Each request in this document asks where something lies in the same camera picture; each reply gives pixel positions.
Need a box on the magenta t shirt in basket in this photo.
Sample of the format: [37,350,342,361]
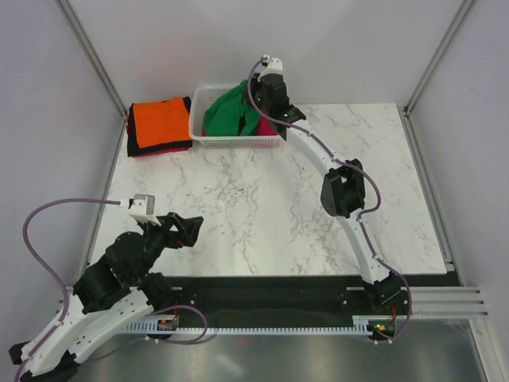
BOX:
[256,117,278,136]

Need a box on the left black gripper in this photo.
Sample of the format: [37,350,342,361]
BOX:
[133,211,204,283]

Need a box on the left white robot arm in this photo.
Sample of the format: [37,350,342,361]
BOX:
[9,212,204,381]

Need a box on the green t shirt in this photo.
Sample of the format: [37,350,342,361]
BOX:
[202,80,261,137]

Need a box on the white slotted cable duct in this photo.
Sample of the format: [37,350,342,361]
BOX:
[120,318,394,336]

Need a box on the left aluminium frame post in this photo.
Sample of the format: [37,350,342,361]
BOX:
[55,0,130,119]

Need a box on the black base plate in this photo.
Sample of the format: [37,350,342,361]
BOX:
[130,274,410,329]

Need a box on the aluminium frame post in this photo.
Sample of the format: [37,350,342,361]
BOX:
[55,0,130,119]
[403,0,478,116]

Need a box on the aluminium front rail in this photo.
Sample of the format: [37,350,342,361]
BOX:
[59,286,490,319]

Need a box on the right aluminium frame post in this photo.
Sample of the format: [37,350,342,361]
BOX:
[403,0,478,116]

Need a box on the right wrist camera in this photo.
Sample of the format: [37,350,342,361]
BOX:
[259,55,283,77]

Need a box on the orange folded t shirt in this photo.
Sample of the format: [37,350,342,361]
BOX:
[130,96,191,149]

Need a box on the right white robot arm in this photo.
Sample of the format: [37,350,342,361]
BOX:
[247,72,412,315]

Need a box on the white plastic basket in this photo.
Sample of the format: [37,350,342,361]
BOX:
[188,84,283,149]

